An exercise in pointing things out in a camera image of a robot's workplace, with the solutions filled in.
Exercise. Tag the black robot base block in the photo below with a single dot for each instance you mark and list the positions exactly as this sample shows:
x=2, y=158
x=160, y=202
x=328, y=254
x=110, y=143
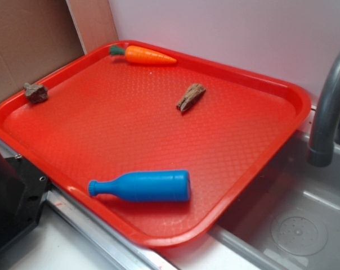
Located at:
x=23, y=190

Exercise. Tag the brown wood chip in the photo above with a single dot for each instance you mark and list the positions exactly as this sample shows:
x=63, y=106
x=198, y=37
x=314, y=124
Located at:
x=191, y=96

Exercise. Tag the blue plastic toy bottle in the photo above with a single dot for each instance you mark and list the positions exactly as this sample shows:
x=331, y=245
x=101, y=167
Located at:
x=157, y=186

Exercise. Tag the red plastic tray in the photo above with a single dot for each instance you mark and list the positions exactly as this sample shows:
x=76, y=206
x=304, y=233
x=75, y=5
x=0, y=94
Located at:
x=105, y=117

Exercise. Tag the orange toy carrot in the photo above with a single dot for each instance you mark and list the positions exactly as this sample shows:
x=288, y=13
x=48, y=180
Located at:
x=141, y=55

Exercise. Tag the grey-brown rock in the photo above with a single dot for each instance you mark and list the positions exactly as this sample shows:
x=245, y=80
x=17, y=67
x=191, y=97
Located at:
x=35, y=93

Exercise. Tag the grey toy sink basin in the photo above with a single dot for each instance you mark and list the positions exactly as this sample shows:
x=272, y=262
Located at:
x=287, y=218

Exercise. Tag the brown cardboard panel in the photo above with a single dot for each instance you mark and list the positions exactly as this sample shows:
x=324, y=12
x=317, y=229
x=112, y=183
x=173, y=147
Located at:
x=36, y=39

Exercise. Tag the grey toy faucet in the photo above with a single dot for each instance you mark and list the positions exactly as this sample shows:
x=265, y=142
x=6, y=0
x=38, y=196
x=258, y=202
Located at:
x=325, y=131

